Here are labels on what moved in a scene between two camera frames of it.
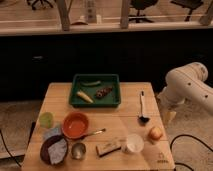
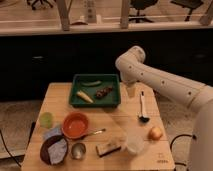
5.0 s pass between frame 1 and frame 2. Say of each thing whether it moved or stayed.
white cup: stayed
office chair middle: stayed
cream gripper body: moved
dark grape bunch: stayed
